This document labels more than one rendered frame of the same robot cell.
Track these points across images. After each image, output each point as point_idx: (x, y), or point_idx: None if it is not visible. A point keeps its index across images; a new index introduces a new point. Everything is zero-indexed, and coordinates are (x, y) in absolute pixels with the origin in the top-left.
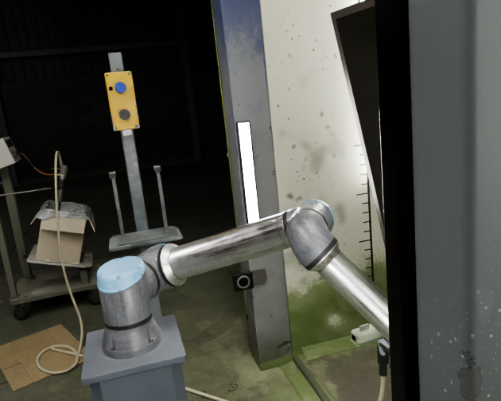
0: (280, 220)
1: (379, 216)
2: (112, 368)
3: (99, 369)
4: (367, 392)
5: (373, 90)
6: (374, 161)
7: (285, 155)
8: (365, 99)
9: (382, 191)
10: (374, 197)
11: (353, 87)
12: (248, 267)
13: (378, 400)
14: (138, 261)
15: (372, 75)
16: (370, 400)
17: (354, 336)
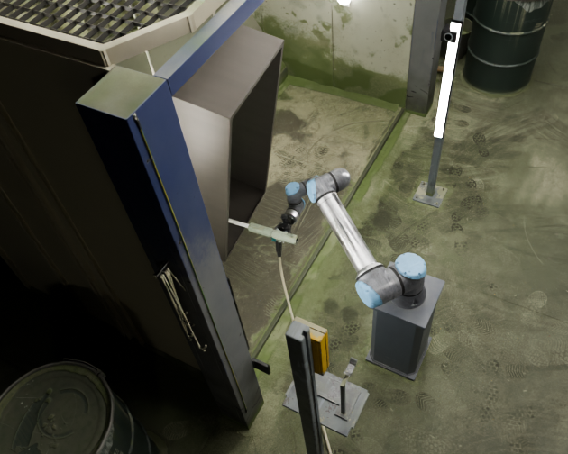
0: (334, 194)
1: (227, 220)
2: (427, 277)
3: (434, 283)
4: (245, 316)
5: (208, 157)
6: (220, 195)
7: None
8: (216, 163)
9: (219, 209)
10: (227, 212)
11: (224, 158)
12: (250, 362)
13: (281, 268)
14: (399, 258)
15: (206, 149)
16: (251, 311)
17: (297, 238)
